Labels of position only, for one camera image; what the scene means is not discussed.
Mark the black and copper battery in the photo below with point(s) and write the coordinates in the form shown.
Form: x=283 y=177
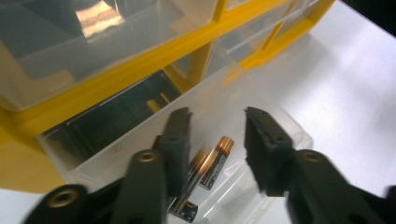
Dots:
x=216 y=163
x=186 y=210

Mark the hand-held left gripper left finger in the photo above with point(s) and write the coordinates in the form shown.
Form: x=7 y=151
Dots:
x=177 y=152

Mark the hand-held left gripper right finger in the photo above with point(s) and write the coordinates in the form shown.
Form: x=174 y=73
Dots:
x=267 y=155

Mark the clear plastic drawer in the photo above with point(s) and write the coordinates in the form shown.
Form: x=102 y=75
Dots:
x=295 y=18
x=236 y=46
x=93 y=40
x=246 y=3
x=224 y=102

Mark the yellow plastic drawer cabinet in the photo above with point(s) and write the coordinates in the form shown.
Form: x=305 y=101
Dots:
x=124 y=77

